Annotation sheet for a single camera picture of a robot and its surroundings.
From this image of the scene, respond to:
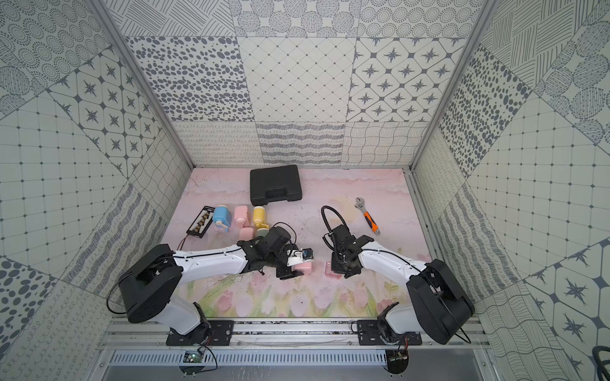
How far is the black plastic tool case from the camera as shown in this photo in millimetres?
1061

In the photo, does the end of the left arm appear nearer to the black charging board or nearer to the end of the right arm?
the end of the right arm

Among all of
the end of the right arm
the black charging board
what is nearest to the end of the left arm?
the end of the right arm

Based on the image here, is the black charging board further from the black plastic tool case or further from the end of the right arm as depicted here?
the end of the right arm

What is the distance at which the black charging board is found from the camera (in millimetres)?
978

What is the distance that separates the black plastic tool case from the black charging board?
19 centimetres
